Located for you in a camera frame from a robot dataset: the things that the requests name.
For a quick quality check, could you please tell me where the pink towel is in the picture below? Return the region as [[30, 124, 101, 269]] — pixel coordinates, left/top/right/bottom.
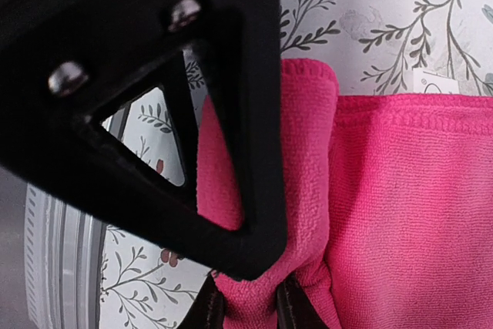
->
[[215, 59, 492, 328]]

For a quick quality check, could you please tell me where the floral tablecloth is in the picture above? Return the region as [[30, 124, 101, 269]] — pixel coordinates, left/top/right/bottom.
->
[[100, 0, 492, 328]]

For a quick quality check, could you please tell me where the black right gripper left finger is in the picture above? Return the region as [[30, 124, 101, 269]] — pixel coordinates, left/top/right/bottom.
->
[[180, 277, 225, 329]]

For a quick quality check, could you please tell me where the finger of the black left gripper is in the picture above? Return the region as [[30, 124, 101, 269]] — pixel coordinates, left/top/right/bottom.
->
[[1, 0, 287, 280]]

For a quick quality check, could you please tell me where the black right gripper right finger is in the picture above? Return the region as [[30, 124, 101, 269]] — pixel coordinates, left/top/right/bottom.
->
[[276, 274, 327, 329]]

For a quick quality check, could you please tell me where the front aluminium rail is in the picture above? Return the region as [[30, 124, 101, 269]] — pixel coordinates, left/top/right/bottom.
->
[[24, 184, 125, 328]]

